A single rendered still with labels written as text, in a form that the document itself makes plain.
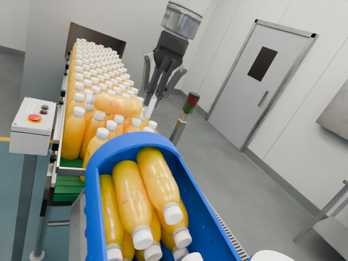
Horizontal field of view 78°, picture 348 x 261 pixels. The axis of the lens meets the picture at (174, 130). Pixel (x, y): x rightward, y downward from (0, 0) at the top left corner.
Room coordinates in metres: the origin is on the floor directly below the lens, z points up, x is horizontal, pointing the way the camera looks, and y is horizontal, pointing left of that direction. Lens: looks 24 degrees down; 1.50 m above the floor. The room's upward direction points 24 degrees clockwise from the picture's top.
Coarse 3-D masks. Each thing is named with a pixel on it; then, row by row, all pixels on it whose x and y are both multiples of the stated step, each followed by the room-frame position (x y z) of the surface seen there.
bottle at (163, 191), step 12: (144, 156) 0.48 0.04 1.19; (156, 156) 0.48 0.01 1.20; (144, 168) 0.45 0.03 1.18; (156, 168) 0.44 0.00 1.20; (168, 168) 0.46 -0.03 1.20; (144, 180) 0.42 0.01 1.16; (156, 180) 0.40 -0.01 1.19; (168, 180) 0.41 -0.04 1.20; (156, 192) 0.38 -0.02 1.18; (168, 192) 0.38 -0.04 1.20; (156, 204) 0.37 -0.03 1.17; (168, 204) 0.36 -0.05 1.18
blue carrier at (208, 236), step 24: (120, 144) 0.46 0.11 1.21; (144, 144) 0.47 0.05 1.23; (168, 144) 0.53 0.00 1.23; (96, 168) 0.42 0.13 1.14; (96, 192) 0.35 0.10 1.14; (192, 192) 0.50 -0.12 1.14; (96, 216) 0.30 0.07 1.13; (192, 216) 0.47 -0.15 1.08; (96, 240) 0.26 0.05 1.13; (192, 240) 0.42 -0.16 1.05; (216, 240) 0.38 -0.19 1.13
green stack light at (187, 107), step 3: (186, 102) 1.07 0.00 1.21; (183, 105) 1.08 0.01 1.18; (186, 105) 1.06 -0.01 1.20; (189, 105) 1.06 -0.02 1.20; (192, 105) 1.06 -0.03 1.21; (183, 108) 1.07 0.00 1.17; (186, 108) 1.06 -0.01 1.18; (189, 108) 1.06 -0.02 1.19; (192, 108) 1.07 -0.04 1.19; (186, 111) 1.06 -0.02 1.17; (189, 111) 1.06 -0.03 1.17; (192, 111) 1.07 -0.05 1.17
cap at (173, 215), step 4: (168, 208) 0.35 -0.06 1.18; (172, 208) 0.35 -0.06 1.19; (176, 208) 0.35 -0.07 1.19; (164, 212) 0.35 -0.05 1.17; (168, 212) 0.34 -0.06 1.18; (172, 212) 0.34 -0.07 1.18; (176, 212) 0.34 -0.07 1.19; (180, 212) 0.35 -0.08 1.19; (164, 216) 0.34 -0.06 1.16; (168, 216) 0.34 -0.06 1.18; (172, 216) 0.34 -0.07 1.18; (176, 216) 0.35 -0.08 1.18; (180, 216) 0.35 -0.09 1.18; (168, 220) 0.34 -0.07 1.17; (172, 220) 0.34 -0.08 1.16; (176, 220) 0.35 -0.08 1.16; (180, 220) 0.35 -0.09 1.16; (168, 224) 0.34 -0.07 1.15; (172, 224) 0.35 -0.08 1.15
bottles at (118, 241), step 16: (112, 192) 0.40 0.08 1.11; (112, 208) 0.36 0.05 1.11; (112, 224) 0.32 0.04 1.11; (160, 224) 0.39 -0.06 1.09; (112, 240) 0.30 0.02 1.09; (128, 240) 0.35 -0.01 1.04; (112, 256) 0.27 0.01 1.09; (128, 256) 0.33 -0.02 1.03; (144, 256) 0.32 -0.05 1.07; (160, 256) 0.33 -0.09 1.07; (176, 256) 0.36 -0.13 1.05
